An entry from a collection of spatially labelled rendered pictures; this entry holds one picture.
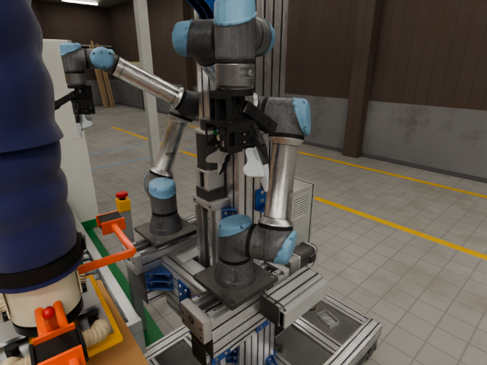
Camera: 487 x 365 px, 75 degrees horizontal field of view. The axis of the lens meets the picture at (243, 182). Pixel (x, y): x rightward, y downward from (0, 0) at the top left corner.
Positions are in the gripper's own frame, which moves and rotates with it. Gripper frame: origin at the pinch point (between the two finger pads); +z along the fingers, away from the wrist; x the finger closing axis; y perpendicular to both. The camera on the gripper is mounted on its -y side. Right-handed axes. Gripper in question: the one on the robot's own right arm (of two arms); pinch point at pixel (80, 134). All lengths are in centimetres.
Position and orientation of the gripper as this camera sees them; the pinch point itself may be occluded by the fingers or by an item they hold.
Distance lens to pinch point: 152.2
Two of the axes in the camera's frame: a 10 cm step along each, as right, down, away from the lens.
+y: 9.1, -1.5, 3.9
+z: 0.0, 9.4, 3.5
